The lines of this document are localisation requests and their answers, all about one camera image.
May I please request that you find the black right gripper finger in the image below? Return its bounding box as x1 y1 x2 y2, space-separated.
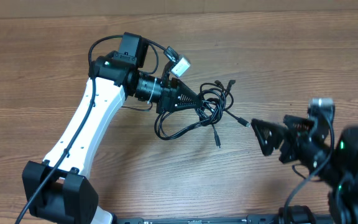
283 115 314 137
251 119 288 156

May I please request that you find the black short usb cable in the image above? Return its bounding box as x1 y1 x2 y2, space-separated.
197 96 251 149

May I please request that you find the black long looped cable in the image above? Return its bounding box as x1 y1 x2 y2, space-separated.
153 90 229 141

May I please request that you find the black thick plug cable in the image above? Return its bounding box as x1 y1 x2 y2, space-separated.
199 79 237 116

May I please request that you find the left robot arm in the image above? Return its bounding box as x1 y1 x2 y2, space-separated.
22 32 201 223

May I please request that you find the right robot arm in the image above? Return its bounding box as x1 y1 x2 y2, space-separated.
250 106 358 223

